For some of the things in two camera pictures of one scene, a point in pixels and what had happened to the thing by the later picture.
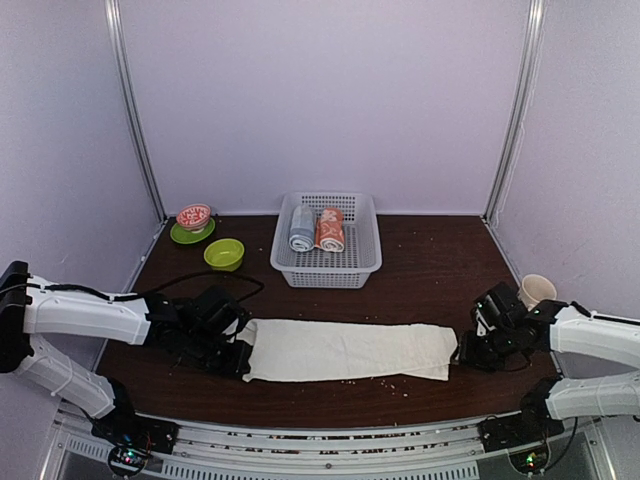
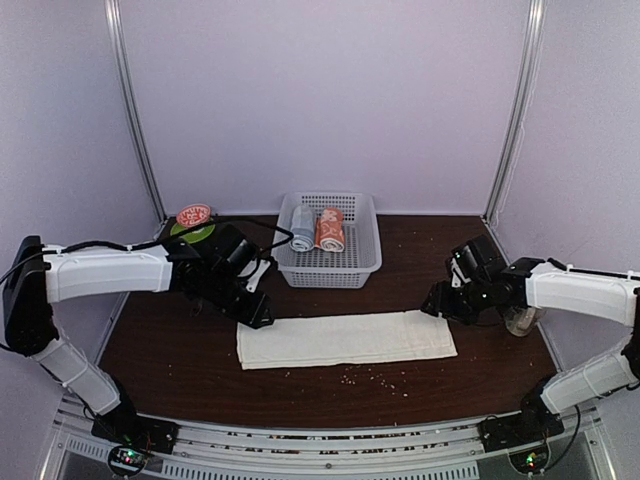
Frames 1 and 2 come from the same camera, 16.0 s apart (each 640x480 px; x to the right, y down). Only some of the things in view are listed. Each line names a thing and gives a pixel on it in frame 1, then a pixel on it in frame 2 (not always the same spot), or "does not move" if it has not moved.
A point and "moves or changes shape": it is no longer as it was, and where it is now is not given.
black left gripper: [237, 363] -> [252, 316]
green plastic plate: [186, 236] does not move
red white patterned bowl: [194, 217] does not move
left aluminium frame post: [114, 20] does not move
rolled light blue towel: [302, 233] does not move
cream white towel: [286, 350] moves or changes shape
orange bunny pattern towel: [330, 230] does not move
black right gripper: [469, 358] -> [440, 304]
